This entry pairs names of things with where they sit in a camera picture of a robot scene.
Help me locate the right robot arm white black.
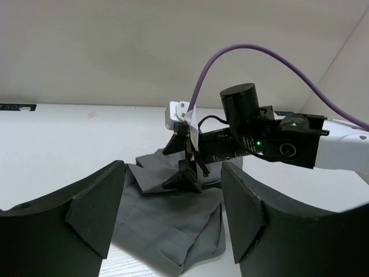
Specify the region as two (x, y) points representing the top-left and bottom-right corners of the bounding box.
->
(162, 83), (368, 193)

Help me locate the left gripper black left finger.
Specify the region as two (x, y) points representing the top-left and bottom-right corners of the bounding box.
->
(1, 160), (125, 276)

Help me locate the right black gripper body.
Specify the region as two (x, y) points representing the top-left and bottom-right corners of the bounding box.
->
(199, 83), (277, 163)

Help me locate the left blue corner label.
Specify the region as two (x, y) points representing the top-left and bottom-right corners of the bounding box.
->
(0, 103), (37, 111)

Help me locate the grey pleated skirt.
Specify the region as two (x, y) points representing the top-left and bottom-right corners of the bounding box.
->
(112, 149), (226, 276)

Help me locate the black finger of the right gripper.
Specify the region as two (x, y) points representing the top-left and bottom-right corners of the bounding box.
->
(163, 122), (192, 158)
(161, 159), (210, 193)

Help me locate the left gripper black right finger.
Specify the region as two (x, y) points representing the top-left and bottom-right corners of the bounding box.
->
(221, 162), (368, 276)

